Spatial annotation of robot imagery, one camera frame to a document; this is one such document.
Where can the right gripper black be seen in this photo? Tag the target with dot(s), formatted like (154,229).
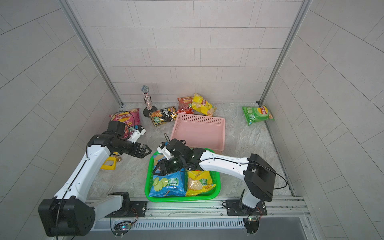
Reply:
(167,164)

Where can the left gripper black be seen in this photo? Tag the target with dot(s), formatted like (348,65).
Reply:
(137,153)

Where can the light blue chips bag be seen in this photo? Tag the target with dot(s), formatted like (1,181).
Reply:
(171,185)

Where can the yellow chips bag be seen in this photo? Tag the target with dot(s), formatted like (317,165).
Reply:
(202,106)
(199,182)

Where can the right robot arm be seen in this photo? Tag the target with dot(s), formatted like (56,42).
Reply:
(257,174)

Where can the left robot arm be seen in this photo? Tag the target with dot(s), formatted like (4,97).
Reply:
(67,213)

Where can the magenta chips bag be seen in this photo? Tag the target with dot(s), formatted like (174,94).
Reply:
(130,118)

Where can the green plastic basket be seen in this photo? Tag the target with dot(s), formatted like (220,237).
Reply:
(202,197)

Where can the pink plastic basket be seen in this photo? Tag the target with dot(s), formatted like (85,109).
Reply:
(200,131)

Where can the red chips bag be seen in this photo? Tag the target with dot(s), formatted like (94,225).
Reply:
(185,105)

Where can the green cucumber chips bag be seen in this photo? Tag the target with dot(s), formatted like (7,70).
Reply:
(257,114)

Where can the brass knob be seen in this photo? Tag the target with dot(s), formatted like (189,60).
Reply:
(118,158)

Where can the black snack bag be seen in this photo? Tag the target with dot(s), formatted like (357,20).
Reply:
(163,116)

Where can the glitter microphone on stand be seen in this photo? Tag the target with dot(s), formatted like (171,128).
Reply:
(148,101)

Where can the left circuit board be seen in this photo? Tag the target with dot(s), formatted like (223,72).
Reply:
(121,225)

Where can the circuit board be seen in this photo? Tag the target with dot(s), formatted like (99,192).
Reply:
(121,225)
(251,225)

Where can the right circuit board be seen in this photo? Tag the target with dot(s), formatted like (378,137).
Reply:
(251,225)

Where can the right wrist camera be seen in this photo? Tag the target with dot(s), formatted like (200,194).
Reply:
(166,150)

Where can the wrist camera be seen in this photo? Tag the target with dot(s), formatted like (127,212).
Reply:
(123,131)
(166,150)

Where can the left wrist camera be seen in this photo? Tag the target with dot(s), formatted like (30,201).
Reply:
(123,131)

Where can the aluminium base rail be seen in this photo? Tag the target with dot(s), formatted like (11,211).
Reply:
(218,213)

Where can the left corner aluminium post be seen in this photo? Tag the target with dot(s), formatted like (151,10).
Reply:
(68,12)

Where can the corner aluminium post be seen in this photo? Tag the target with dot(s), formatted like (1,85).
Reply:
(289,41)
(68,12)

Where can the right corner aluminium post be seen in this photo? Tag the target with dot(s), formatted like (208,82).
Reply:
(289,41)

